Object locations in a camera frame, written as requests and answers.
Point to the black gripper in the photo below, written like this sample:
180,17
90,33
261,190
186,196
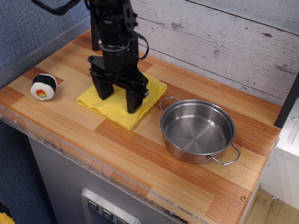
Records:
119,66

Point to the yellow cloth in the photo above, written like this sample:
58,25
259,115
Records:
114,108

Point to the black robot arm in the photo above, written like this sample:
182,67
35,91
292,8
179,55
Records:
112,24

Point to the clear acrylic edge guard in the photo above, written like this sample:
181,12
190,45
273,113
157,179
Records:
239,74

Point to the plush sushi roll toy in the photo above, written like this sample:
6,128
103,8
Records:
44,87

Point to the small stainless steel pot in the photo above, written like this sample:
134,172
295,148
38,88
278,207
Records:
198,132

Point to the grey toy fridge cabinet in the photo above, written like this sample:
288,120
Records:
64,180

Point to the silver dispenser button panel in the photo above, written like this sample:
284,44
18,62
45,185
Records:
99,210

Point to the white toy sink unit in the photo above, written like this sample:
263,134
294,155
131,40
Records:
280,177

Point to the black left upright post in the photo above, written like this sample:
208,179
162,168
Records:
95,27

